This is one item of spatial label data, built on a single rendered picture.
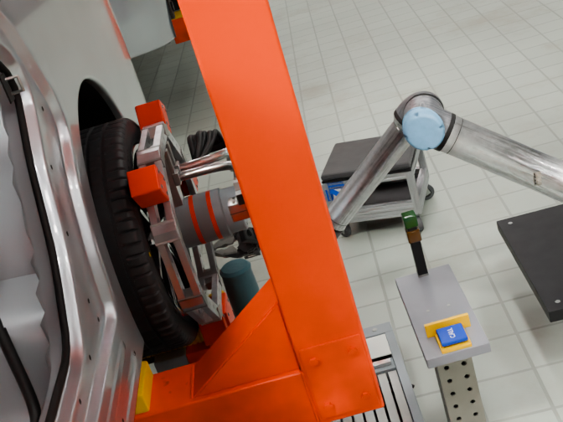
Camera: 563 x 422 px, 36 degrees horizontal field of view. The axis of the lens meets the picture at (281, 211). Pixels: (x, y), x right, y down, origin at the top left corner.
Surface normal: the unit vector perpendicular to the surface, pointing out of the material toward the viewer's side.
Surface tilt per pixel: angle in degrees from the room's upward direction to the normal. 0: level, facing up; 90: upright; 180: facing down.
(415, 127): 87
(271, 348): 90
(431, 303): 0
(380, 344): 0
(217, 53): 90
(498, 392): 0
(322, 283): 90
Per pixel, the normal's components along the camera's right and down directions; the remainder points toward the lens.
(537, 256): -0.27, -0.86
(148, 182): -0.15, -0.31
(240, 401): 0.07, 0.42
